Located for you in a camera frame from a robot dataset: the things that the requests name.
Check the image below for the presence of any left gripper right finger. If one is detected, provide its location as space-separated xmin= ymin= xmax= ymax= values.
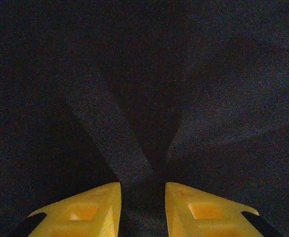
xmin=164 ymin=182 xmax=282 ymax=237

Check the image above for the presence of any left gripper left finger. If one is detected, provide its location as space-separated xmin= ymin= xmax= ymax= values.
xmin=9 ymin=182 xmax=122 ymax=237

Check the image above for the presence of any black skirt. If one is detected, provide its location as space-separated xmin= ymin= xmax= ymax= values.
xmin=0 ymin=0 xmax=289 ymax=237

